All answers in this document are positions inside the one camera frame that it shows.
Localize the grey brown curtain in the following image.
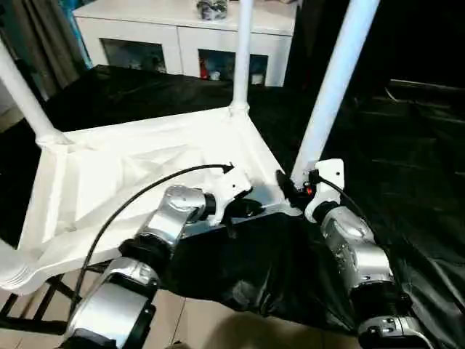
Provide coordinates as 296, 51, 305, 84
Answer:
7, 0, 90, 99

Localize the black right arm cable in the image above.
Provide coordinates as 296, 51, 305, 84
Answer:
312, 170, 375, 233

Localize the black work mat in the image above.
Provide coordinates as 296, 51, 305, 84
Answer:
0, 64, 465, 349

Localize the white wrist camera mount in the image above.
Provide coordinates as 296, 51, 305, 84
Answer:
304, 159, 345, 222
210, 170, 254, 226

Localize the white plastic table leg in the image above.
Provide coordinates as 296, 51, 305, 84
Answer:
0, 38, 70, 146
290, 0, 381, 190
228, 0, 254, 113
0, 234, 37, 288

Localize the white cabinet with glass doors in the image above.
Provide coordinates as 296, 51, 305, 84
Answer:
72, 0, 297, 87

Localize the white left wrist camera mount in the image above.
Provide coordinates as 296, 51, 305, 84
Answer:
210, 170, 254, 226

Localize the dark metallic object on cabinet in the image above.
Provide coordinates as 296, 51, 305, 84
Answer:
195, 0, 229, 21

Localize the white plastic table top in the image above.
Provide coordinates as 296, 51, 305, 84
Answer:
0, 105, 302, 295

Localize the black flat panel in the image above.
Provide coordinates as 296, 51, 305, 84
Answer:
388, 78, 465, 94

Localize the black metal table frame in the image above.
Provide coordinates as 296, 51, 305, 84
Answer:
0, 265, 110, 335

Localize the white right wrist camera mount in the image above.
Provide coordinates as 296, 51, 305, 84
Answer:
304, 159, 345, 222

